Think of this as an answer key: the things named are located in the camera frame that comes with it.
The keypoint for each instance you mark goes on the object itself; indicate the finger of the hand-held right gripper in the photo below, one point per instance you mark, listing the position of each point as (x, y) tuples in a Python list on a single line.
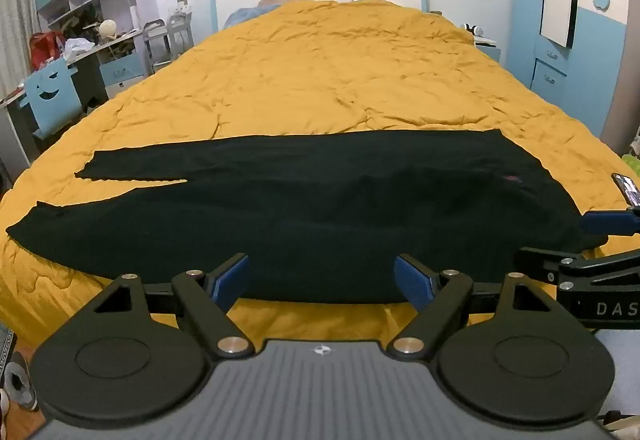
[(550, 260), (607, 222)]

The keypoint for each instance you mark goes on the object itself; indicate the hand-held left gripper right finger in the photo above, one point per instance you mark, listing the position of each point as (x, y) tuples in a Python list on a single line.
[(412, 281)]

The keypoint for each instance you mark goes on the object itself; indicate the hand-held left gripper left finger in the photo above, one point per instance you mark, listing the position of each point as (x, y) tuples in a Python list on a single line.
[(231, 279)]

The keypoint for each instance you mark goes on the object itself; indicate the black pants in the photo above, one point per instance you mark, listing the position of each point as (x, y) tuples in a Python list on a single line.
[(300, 200)]

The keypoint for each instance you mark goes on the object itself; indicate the smartphone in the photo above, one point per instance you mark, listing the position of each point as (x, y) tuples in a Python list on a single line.
[(627, 190)]

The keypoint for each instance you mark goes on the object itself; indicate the blue white wardrobe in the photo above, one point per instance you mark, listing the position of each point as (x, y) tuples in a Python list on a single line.
[(600, 70)]

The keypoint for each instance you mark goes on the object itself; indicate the blue nightstand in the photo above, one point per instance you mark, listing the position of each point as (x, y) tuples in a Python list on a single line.
[(487, 51)]

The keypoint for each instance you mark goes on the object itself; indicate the yellow quilted blanket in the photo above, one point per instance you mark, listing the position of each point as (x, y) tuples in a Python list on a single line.
[(320, 70)]

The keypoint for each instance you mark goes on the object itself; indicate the grey shoe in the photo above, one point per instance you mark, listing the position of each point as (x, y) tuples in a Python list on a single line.
[(20, 380)]

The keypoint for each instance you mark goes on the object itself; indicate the white black headphones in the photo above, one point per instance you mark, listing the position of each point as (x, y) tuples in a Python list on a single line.
[(472, 29)]

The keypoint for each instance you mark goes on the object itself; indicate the cluttered desk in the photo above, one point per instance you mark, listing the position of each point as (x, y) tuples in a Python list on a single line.
[(120, 68)]

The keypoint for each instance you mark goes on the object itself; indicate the blue smiley face chair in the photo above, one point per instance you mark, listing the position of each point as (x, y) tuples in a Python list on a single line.
[(50, 93)]

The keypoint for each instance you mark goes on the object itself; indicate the blue pillow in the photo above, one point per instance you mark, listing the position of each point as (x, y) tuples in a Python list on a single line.
[(247, 13)]

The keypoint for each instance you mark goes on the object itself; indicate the white toy figures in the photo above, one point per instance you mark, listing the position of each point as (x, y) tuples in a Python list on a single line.
[(181, 8)]

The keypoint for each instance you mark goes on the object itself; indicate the white plastic bag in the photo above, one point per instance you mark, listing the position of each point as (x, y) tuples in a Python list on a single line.
[(77, 48)]

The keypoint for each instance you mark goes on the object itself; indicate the white round head model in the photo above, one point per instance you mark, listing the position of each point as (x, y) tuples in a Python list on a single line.
[(108, 29)]

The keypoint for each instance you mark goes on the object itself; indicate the red bag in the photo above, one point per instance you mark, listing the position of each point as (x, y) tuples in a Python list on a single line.
[(45, 48)]

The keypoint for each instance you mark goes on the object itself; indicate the white curtain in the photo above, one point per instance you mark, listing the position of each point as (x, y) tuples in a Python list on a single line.
[(12, 10)]

